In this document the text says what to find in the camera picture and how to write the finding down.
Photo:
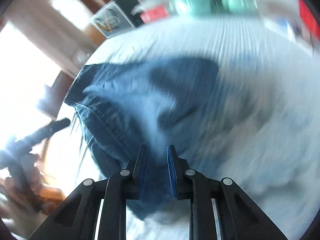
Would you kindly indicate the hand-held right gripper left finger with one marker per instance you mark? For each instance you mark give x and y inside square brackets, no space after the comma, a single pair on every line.
[142,180]

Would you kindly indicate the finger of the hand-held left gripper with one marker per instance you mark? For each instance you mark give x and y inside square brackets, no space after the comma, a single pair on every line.
[47,130]

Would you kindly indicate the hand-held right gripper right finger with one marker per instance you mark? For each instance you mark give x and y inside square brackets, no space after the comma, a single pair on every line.
[172,175]

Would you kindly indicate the blue denim jeans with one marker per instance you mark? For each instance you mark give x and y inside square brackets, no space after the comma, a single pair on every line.
[120,97]

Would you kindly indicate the person's left hand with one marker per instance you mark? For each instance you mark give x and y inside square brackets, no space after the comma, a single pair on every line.
[20,217]

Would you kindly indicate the black gift box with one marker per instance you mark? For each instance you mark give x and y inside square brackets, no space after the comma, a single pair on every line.
[117,12]

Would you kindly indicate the red tissue pack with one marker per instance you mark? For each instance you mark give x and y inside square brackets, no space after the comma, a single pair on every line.
[155,13]

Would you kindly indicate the green plush slipper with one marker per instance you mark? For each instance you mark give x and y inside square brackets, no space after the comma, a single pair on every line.
[192,2]
[237,1]

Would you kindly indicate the white paper booklet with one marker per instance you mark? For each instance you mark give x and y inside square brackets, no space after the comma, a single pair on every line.
[280,27]

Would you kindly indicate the red bear-embossed small suitcase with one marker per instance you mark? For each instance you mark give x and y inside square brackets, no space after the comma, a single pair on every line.
[308,20]

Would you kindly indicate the wooden headboard frame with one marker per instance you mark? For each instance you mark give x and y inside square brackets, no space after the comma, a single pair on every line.
[82,7]

